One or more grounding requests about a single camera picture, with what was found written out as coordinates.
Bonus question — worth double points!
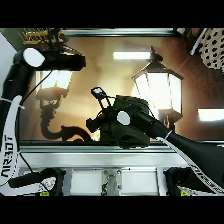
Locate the silver frame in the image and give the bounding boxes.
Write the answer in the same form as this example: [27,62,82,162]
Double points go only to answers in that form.
[0,139,224,197]

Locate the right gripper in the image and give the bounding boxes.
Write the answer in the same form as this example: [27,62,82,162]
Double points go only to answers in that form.
[85,113,109,135]

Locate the black cable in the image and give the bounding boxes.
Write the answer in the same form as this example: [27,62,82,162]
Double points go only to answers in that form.
[14,69,56,174]

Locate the brown clothes hanger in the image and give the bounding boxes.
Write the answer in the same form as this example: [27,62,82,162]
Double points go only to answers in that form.
[20,28,68,46]

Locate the dark green pants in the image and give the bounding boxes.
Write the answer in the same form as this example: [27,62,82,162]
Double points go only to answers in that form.
[99,94,152,150]

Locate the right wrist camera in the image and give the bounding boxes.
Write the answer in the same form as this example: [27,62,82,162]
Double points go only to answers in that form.
[90,86,113,112]

